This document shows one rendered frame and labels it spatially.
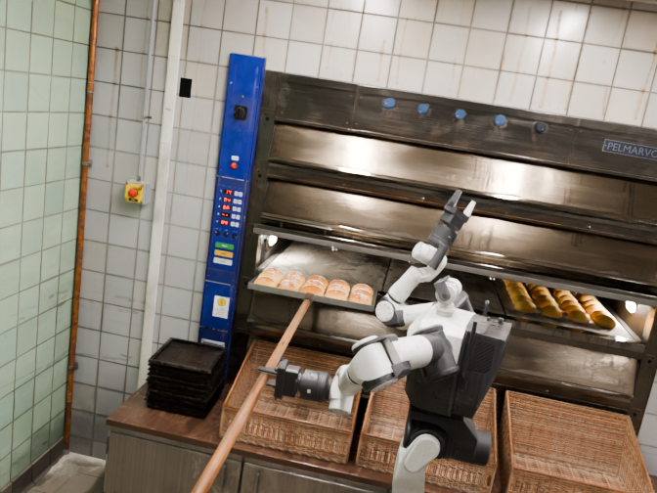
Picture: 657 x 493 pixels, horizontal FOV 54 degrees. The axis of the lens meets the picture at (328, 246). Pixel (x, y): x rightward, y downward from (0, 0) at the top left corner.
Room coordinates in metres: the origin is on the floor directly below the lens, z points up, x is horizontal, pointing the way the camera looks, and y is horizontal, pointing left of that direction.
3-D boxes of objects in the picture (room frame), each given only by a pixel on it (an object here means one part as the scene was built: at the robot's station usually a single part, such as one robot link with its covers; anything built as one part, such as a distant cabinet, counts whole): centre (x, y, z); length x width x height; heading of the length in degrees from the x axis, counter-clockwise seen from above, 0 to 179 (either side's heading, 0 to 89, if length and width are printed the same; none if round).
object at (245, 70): (3.89, 0.36, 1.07); 1.93 x 0.16 x 2.15; 173
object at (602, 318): (3.21, -1.19, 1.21); 0.61 x 0.48 x 0.06; 173
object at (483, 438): (1.98, -0.49, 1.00); 0.28 x 0.13 x 0.18; 84
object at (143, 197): (2.98, 0.93, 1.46); 0.10 x 0.07 x 0.10; 83
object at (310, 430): (2.64, 0.04, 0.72); 0.56 x 0.49 x 0.28; 84
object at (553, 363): (2.84, -0.56, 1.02); 1.79 x 0.11 x 0.19; 83
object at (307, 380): (1.77, 0.03, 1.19); 0.12 x 0.10 x 0.13; 84
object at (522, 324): (2.86, -0.57, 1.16); 1.80 x 0.06 x 0.04; 83
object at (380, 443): (2.57, -0.55, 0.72); 0.56 x 0.49 x 0.28; 81
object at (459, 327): (1.97, -0.46, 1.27); 0.34 x 0.30 x 0.36; 161
